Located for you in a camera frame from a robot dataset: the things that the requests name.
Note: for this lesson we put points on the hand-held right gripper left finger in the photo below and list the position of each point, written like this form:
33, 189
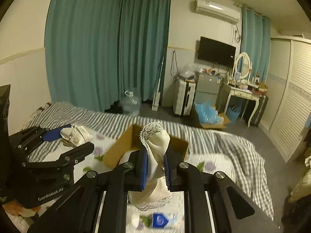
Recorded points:
144, 167

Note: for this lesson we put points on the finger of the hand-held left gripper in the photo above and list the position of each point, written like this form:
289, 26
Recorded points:
54, 133
73, 154

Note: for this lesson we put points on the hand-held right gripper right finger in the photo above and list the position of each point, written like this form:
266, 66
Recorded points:
167, 172

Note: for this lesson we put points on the cream lace-trimmed cloth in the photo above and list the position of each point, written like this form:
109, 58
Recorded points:
76, 136
156, 150

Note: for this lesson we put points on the brown cardboard box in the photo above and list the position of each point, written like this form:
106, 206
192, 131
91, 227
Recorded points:
121, 148

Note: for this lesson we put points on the person's left hand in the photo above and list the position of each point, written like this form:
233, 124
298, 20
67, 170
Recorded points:
17, 210

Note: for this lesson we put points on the white floral bedsheet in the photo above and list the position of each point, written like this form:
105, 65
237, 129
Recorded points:
97, 155

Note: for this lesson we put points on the striped bed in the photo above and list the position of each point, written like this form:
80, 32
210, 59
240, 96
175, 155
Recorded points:
194, 138

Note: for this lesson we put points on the blue and white packet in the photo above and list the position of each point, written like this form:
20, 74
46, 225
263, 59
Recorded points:
162, 220

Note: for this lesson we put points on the clear water jug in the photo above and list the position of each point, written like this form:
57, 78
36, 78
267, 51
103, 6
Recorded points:
131, 104

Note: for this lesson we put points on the blue plastic bags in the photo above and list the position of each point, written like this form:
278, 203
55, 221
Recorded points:
206, 113

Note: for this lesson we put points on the cardboard box with flaps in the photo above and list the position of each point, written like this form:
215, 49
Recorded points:
220, 123

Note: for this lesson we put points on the white suitcase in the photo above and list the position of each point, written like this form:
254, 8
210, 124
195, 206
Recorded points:
182, 97

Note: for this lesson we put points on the white flat mop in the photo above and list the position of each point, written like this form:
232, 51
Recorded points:
158, 89

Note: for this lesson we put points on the blue plastic basket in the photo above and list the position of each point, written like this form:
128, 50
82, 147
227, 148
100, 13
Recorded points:
233, 114

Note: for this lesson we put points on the wide teal curtain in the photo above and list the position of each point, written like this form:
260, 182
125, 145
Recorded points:
82, 46

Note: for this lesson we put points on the small grey fridge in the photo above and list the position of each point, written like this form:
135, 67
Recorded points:
207, 88

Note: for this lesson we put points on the clear plastic bag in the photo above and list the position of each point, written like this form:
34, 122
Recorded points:
189, 70

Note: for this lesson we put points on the white dressing table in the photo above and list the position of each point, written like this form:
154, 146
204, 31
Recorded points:
239, 92

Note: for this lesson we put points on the black suitcase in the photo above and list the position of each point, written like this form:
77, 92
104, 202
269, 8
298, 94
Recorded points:
258, 110

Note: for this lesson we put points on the oval white vanity mirror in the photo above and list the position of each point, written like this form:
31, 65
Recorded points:
243, 66

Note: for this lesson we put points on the yellowish pillow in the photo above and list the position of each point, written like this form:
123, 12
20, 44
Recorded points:
301, 182

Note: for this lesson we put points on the white slatted wardrobe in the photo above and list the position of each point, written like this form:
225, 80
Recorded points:
289, 97

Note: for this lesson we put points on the narrow teal curtain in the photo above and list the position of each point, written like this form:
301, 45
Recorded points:
255, 46

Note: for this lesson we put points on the white air conditioner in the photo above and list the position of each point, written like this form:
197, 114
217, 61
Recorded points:
216, 9

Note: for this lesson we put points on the black wall television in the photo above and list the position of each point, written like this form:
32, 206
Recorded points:
216, 51

